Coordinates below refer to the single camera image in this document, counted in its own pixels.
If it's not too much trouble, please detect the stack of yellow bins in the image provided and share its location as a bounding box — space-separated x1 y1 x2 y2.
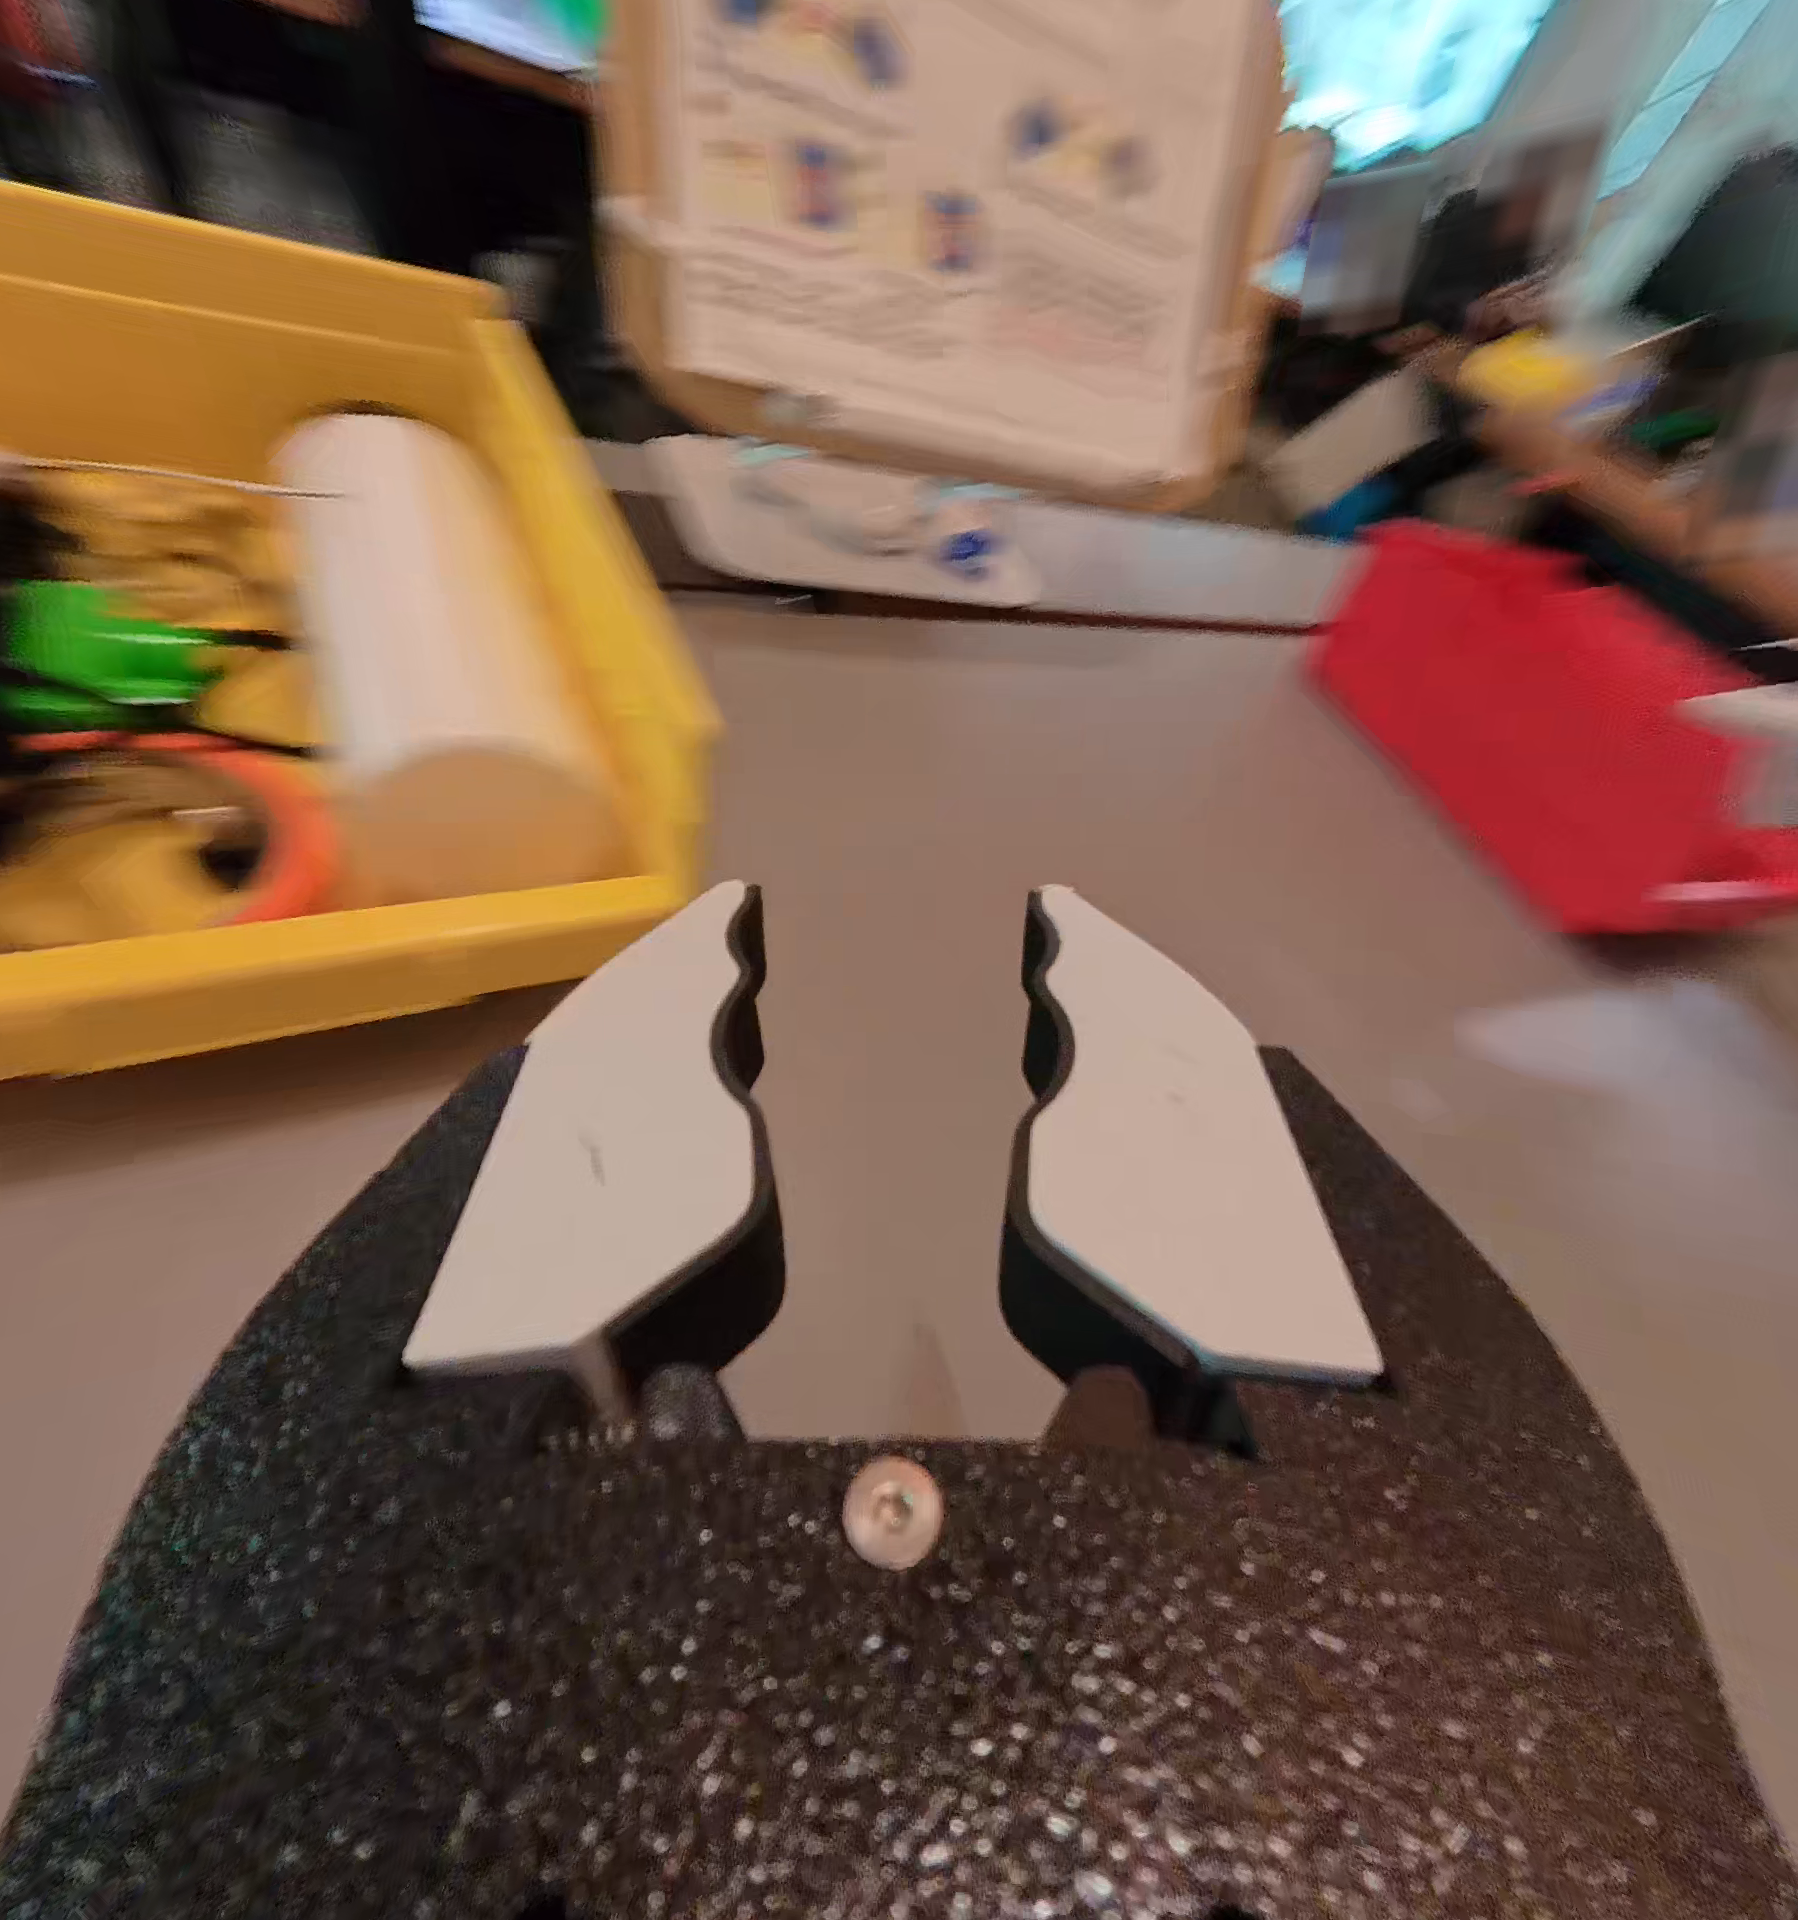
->
1458 324 1619 417

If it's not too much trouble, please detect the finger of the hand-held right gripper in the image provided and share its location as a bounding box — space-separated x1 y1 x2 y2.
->
1690 684 1798 829

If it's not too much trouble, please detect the orange tape roll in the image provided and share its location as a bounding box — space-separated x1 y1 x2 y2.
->
149 743 346 934

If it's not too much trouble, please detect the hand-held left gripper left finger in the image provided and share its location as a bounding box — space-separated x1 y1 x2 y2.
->
401 880 787 1428

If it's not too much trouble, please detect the white plastic bottle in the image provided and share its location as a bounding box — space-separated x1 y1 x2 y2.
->
277 414 630 904

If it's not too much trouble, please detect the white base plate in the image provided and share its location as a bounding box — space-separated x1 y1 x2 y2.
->
648 438 1044 609

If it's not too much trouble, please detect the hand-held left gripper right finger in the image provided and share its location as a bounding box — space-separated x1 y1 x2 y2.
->
1000 884 1388 1446

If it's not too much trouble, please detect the yellow plastic bin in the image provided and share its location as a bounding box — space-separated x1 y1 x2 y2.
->
0 167 723 1095

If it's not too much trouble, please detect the red plastic bin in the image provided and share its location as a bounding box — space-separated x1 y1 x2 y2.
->
1313 527 1798 941

